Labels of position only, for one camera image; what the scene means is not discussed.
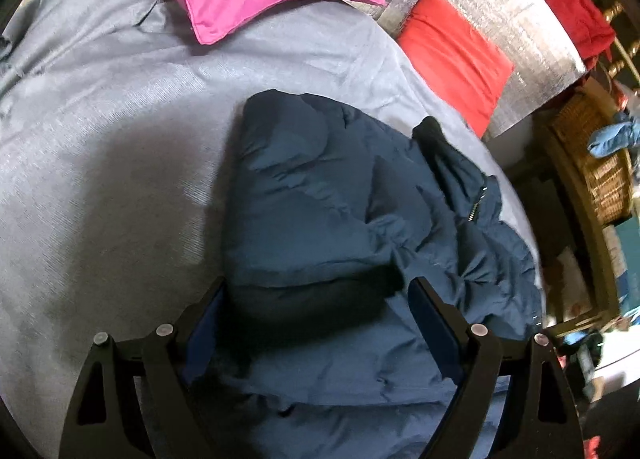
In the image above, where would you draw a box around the light blue cloth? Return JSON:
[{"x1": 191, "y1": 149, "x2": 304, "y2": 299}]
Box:
[{"x1": 587, "y1": 111, "x2": 640, "y2": 158}]

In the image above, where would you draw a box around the dark blue puffer jacket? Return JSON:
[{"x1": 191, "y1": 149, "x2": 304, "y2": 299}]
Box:
[{"x1": 181, "y1": 89, "x2": 545, "y2": 459}]

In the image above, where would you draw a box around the silver foil insulation mat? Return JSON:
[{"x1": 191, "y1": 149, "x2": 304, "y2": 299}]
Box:
[{"x1": 336, "y1": 0, "x2": 587, "y2": 140}]

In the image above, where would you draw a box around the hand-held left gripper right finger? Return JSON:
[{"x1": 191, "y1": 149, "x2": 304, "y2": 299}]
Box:
[{"x1": 407, "y1": 277, "x2": 585, "y2": 459}]

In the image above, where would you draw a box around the wicker basket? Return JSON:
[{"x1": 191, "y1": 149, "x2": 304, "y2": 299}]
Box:
[{"x1": 545, "y1": 89, "x2": 637, "y2": 227}]

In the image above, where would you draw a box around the red pillow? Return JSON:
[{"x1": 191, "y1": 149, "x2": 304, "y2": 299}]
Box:
[{"x1": 396, "y1": 0, "x2": 516, "y2": 140}]

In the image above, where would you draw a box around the grey bed sheet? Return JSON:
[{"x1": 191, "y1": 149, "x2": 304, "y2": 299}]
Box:
[{"x1": 0, "y1": 0, "x2": 546, "y2": 459}]

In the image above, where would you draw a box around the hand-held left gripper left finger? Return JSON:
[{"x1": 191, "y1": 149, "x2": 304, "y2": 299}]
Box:
[{"x1": 59, "y1": 276, "x2": 227, "y2": 459}]

